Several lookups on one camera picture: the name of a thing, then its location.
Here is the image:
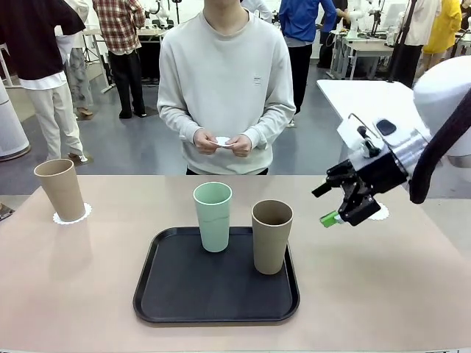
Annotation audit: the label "tall mint green cup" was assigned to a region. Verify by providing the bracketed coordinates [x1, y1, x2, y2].
[193, 182, 233, 253]

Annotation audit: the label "person's left forearm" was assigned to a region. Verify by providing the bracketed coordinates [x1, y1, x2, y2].
[244, 102, 297, 146]

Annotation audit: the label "bystander in blue shirt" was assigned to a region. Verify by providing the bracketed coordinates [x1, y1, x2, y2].
[278, 0, 338, 128]

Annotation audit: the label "black tripod pole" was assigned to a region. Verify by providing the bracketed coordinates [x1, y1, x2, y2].
[386, 0, 420, 85]

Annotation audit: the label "bystander black top beige trousers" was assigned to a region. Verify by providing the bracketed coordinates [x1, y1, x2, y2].
[0, 0, 93, 165]

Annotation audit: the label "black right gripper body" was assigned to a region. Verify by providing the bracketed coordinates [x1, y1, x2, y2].
[352, 149, 410, 195]

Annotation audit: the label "person's right hand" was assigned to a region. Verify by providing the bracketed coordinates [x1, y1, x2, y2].
[193, 128, 222, 154]

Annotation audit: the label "bystander in plaid shirt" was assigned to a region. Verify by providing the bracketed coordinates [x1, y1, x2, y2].
[91, 0, 148, 119]

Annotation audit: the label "black bag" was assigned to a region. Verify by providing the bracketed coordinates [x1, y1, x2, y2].
[318, 31, 334, 69]

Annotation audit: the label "bystander in yellow jacket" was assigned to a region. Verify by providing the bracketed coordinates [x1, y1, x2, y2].
[422, 0, 463, 74]

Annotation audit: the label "tall tan brown cup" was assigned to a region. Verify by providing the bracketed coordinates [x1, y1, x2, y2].
[251, 199, 294, 276]
[33, 158, 86, 223]

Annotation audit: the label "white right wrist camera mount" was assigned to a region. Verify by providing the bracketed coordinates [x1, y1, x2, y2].
[336, 113, 431, 160]

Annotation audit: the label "white cylindrical appliance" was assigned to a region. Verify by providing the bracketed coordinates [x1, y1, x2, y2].
[0, 83, 31, 163]

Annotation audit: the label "grey metal desk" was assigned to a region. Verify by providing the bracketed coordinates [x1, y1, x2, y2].
[329, 29, 397, 80]

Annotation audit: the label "person's right forearm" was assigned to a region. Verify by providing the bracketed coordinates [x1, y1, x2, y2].
[157, 102, 205, 144]

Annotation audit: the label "black cable sleeve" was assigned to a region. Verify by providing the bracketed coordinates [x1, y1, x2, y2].
[408, 84, 471, 205]

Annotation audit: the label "bystander in patterned grey trousers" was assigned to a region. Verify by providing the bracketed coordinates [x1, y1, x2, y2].
[54, 32, 95, 118]

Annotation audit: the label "bystander cream top black trousers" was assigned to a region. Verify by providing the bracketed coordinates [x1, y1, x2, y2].
[390, 0, 442, 84]

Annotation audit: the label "white scalloped paper coaster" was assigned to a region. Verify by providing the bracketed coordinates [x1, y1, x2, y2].
[52, 202, 93, 226]
[366, 203, 390, 222]
[208, 135, 236, 148]

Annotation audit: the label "person in grey sweatshirt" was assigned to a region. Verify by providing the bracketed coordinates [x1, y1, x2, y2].
[157, 0, 297, 176]

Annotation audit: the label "black plastic serving tray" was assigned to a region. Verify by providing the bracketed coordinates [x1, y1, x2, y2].
[132, 226, 301, 324]

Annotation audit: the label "person's left hand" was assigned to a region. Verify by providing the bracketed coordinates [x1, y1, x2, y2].
[227, 134, 254, 157]

